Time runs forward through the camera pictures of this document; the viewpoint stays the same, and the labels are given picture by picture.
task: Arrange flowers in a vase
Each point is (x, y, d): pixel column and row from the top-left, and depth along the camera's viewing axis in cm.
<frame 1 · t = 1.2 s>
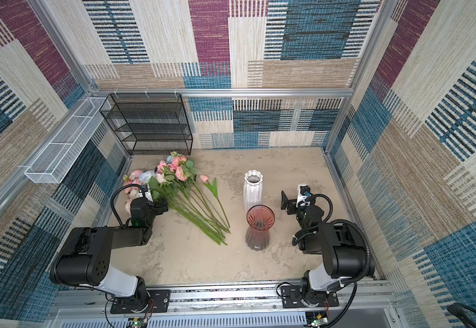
left hand: (153, 197, 94), fingers open
right hand: (295, 192, 91), fingers open
white ribbed ceramic vase: (252, 190, 82), point 21 cm above the table
red glass vase: (259, 219, 78), point 16 cm above the table
pink tulip with leaves: (213, 187, 105), point 2 cm above the table
pile of artificial flowers: (174, 179, 100), point 9 cm above the table

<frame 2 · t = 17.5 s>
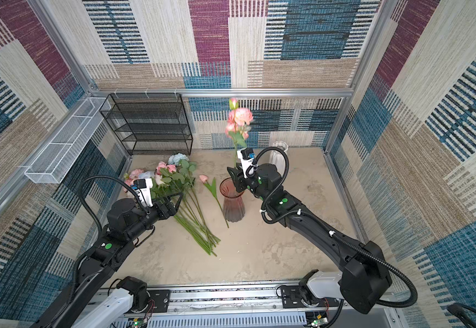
left hand: (176, 195, 72), fingers open
right hand: (234, 168, 76), fingers open
white ribbed ceramic vase: (278, 158, 93), point 20 cm above the table
red glass vase: (234, 209, 99), on the table
the other named things where they were.

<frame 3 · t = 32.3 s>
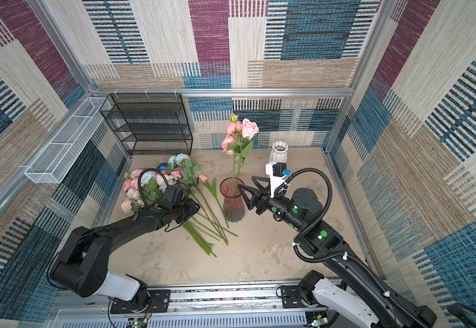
left hand: (199, 207, 91), fingers open
right hand: (247, 185, 63), fingers open
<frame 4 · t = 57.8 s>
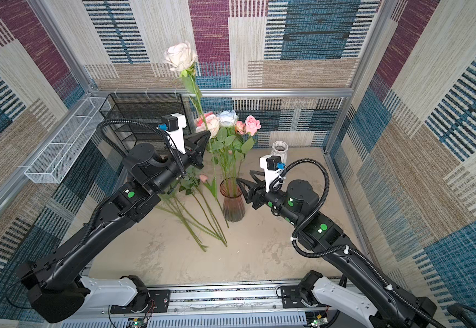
left hand: (208, 132, 57), fingers closed
right hand: (245, 179, 63), fingers open
